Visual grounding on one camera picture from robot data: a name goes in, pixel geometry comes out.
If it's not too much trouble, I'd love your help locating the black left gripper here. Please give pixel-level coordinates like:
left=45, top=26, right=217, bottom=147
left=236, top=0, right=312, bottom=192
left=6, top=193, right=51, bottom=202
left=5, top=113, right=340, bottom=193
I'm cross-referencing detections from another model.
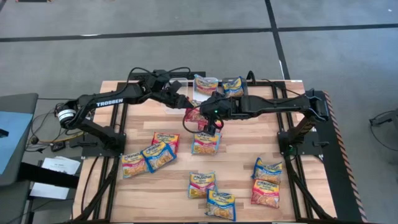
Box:
left=155, top=85, right=195, bottom=110

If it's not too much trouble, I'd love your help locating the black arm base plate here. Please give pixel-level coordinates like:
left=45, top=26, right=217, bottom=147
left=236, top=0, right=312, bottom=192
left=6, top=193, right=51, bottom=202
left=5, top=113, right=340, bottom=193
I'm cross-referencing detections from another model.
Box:
left=81, top=133, right=127, bottom=158
left=277, top=130, right=329, bottom=156

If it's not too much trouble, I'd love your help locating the dark blue Maruchan ramen packet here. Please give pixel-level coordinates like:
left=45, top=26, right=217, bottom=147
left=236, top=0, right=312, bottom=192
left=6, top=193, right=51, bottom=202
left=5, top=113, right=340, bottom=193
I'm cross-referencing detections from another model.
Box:
left=204, top=189, right=237, bottom=222
left=222, top=76, right=246, bottom=98
left=251, top=157, right=284, bottom=185
left=141, top=141, right=177, bottom=174

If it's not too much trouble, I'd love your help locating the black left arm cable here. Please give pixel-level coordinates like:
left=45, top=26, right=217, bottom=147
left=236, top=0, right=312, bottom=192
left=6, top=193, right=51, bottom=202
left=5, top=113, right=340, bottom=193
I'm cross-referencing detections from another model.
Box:
left=126, top=67, right=192, bottom=94

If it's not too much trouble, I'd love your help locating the yellow cable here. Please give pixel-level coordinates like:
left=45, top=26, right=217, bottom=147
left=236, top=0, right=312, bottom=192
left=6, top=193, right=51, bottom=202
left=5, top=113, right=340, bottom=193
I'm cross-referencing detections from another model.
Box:
left=40, top=132, right=85, bottom=146

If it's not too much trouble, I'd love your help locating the black plug cable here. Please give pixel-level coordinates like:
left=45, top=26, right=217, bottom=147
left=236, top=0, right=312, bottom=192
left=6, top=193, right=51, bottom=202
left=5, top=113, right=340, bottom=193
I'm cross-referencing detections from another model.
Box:
left=247, top=70, right=259, bottom=85

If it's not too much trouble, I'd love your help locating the grey desk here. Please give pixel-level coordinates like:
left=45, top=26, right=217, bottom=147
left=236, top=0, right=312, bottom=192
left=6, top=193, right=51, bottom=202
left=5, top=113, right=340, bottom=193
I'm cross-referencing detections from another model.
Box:
left=0, top=92, right=39, bottom=187

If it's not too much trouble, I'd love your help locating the white paper sheet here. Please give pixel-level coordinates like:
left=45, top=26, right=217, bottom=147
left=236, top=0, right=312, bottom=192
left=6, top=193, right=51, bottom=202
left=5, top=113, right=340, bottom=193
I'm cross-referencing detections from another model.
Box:
left=29, top=182, right=71, bottom=200
left=41, top=156, right=81, bottom=175

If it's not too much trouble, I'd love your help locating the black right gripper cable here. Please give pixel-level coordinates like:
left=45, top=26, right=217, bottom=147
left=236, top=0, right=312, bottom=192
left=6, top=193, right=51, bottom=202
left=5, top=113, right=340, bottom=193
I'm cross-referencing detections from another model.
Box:
left=182, top=104, right=208, bottom=134

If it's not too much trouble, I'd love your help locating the blue mat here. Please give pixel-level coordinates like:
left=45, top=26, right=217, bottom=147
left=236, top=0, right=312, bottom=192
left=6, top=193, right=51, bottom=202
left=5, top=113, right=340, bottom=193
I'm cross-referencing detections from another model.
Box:
left=0, top=111, right=34, bottom=175

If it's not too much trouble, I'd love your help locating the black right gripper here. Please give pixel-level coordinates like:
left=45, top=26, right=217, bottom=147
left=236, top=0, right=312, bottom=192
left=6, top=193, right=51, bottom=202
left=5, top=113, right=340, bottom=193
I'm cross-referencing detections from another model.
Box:
left=200, top=92, right=240, bottom=136

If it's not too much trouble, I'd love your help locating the black flat bar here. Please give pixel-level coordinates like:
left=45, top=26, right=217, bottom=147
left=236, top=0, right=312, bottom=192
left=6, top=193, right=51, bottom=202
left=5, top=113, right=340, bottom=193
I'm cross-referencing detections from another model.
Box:
left=17, top=161, right=80, bottom=189

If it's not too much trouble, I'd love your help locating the black cable bundle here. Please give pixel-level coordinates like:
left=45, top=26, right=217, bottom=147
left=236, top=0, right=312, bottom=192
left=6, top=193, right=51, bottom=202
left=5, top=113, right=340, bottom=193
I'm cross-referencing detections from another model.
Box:
left=24, top=98, right=100, bottom=153

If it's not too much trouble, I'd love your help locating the black aluminium table frame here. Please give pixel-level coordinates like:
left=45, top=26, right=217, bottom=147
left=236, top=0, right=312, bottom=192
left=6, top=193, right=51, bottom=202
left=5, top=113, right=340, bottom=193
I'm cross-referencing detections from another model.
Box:
left=73, top=79, right=338, bottom=224

